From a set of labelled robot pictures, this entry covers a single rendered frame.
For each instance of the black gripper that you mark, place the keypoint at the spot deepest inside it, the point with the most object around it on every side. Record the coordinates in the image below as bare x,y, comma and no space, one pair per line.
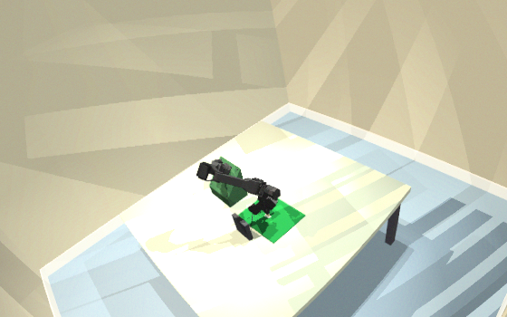
256,208

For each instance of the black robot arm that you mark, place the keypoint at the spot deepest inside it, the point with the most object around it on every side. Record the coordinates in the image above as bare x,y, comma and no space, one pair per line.
220,172

